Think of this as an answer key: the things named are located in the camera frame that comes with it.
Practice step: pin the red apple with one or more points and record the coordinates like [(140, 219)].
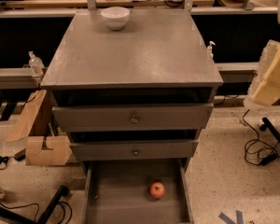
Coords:
[(157, 190)]

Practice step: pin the grey drawer cabinet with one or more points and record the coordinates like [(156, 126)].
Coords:
[(158, 58)]

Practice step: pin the grey top drawer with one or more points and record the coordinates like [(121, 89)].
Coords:
[(114, 118)]

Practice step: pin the grey drawer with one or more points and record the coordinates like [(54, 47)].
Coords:
[(136, 150), (117, 192), (114, 118)]

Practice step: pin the grey middle drawer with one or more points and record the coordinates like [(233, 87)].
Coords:
[(136, 150)]

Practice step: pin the grey bottom drawer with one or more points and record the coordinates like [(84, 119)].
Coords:
[(117, 192)]

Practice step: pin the small white pump bottle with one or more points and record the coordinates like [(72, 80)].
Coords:
[(210, 48)]

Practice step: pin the white ceramic bowl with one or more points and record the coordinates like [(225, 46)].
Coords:
[(115, 17)]

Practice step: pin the folded cardboard box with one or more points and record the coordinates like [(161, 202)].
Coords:
[(47, 151)]

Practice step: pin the clear sanitizer bottle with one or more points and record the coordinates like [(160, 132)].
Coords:
[(36, 64)]

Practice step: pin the black stand leg left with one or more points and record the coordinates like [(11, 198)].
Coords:
[(13, 218)]

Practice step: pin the black stand leg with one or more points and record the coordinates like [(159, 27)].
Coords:
[(13, 218), (271, 128)]

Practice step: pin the black stand leg right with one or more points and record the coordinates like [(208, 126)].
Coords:
[(271, 128)]

